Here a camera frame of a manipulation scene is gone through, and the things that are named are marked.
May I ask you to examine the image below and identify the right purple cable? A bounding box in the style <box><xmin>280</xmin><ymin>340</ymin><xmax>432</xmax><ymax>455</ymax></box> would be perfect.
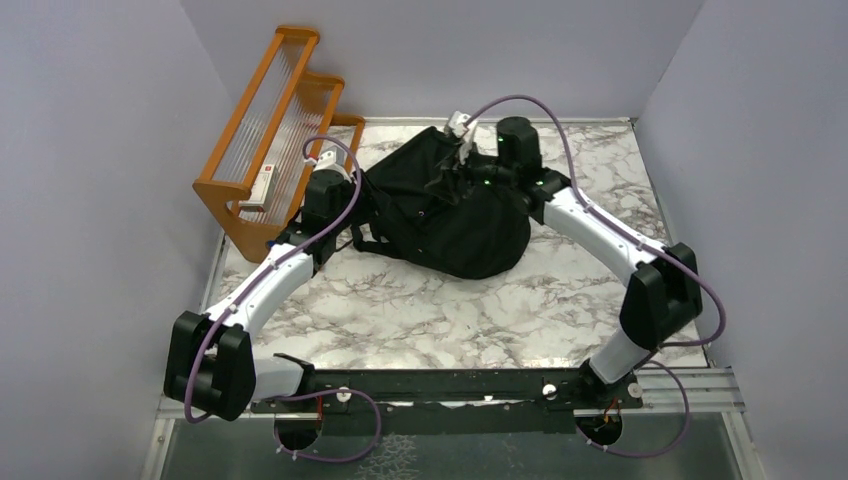
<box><xmin>463</xmin><ymin>93</ymin><xmax>728</xmax><ymax>460</ymax></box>

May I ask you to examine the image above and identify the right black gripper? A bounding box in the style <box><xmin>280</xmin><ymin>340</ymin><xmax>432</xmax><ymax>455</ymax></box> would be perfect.
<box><xmin>423</xmin><ymin>139</ymin><xmax>516</xmax><ymax>207</ymax></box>

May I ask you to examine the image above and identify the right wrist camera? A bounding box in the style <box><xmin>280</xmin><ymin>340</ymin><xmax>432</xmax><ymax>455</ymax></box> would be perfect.
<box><xmin>443</xmin><ymin>111</ymin><xmax>478</xmax><ymax>165</ymax></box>

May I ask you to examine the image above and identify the small white red box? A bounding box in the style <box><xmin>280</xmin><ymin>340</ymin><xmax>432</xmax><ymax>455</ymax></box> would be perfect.
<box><xmin>239</xmin><ymin>163</ymin><xmax>278</xmax><ymax>213</ymax></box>

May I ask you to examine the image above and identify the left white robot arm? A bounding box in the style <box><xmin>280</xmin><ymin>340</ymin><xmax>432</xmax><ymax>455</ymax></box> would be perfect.
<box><xmin>163</xmin><ymin>169</ymin><xmax>367</xmax><ymax>423</ymax></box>

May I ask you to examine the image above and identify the orange wooden rack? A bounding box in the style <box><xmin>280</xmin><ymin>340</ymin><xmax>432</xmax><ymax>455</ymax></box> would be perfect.
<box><xmin>193</xmin><ymin>26</ymin><xmax>366</xmax><ymax>263</ymax></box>

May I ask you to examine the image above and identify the black backpack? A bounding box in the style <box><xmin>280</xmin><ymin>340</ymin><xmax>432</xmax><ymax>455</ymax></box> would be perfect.
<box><xmin>351</xmin><ymin>127</ymin><xmax>531</xmax><ymax>280</ymax></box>

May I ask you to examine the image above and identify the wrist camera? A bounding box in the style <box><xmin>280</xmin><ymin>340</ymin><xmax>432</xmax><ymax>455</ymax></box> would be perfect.
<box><xmin>314</xmin><ymin>147</ymin><xmax>350</xmax><ymax>179</ymax></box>
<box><xmin>443</xmin><ymin>111</ymin><xmax>478</xmax><ymax>165</ymax></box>

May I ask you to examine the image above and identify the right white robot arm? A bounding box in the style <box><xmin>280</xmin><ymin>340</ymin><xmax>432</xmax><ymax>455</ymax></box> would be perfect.
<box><xmin>442</xmin><ymin>111</ymin><xmax>703</xmax><ymax>407</ymax></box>

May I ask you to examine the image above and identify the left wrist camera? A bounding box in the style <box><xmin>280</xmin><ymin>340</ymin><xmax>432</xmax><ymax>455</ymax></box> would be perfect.
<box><xmin>314</xmin><ymin>147</ymin><xmax>350</xmax><ymax>179</ymax></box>

